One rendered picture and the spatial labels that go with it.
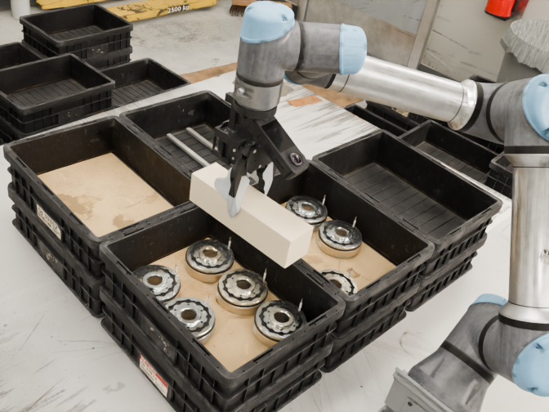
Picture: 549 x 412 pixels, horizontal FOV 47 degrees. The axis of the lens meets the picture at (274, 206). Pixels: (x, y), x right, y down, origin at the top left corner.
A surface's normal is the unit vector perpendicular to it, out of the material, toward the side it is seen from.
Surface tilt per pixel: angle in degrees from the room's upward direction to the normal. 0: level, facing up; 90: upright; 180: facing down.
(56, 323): 0
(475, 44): 90
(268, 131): 30
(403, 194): 0
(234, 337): 0
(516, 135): 83
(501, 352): 91
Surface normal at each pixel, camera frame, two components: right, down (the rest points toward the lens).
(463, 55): -0.66, 0.37
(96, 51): 0.73, 0.50
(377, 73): 0.25, 0.00
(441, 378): -0.20, -0.64
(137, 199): 0.16, -0.79
